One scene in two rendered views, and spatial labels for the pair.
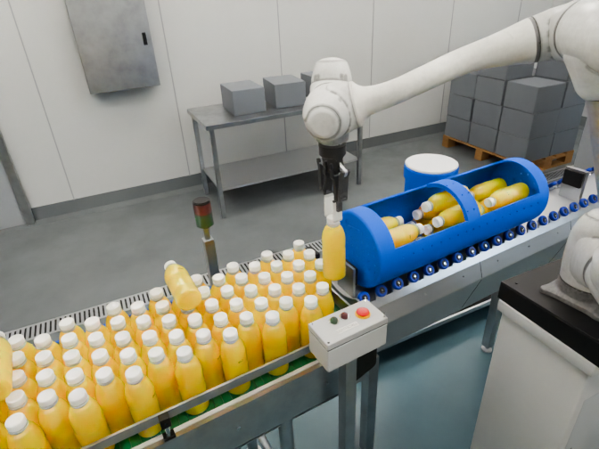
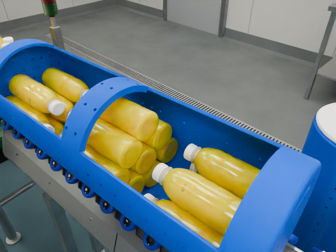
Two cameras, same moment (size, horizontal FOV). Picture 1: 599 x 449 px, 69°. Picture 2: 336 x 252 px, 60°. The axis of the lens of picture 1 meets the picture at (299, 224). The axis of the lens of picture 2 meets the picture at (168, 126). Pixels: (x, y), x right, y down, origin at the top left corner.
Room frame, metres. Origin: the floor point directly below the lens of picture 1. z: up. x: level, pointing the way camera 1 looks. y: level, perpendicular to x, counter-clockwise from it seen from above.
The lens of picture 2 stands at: (1.40, -1.16, 1.55)
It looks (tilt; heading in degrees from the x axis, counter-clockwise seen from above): 37 degrees down; 69
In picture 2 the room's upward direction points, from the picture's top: straight up
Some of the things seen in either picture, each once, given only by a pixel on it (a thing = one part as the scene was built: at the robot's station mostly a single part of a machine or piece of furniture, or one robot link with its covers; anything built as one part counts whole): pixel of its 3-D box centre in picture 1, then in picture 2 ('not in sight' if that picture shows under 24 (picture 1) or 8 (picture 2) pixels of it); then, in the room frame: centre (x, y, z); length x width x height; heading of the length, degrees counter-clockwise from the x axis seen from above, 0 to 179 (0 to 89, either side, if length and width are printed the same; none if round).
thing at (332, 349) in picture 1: (348, 333); not in sight; (0.92, -0.12, 1.05); 0.20 x 0.10 x 0.10; 119
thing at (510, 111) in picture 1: (512, 103); not in sight; (4.94, -2.49, 0.59); 1.20 x 0.80 x 1.19; 24
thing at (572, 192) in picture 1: (572, 183); not in sight; (1.90, -1.33, 1.00); 0.10 x 0.04 x 0.15; 29
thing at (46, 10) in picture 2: (204, 218); (50, 8); (1.40, 0.35, 1.18); 0.06 x 0.06 x 0.05
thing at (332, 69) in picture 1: (331, 91); not in sight; (1.12, -0.10, 1.68); 0.13 x 0.11 x 0.16; 170
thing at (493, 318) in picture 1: (496, 307); not in sight; (1.83, -1.05, 0.31); 0.06 x 0.06 x 0.63; 29
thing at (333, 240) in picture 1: (333, 248); not in sight; (1.13, -0.10, 1.20); 0.07 x 0.07 x 0.19
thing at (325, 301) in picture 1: (323, 313); not in sight; (1.07, -0.06, 1.00); 0.07 x 0.07 x 0.19
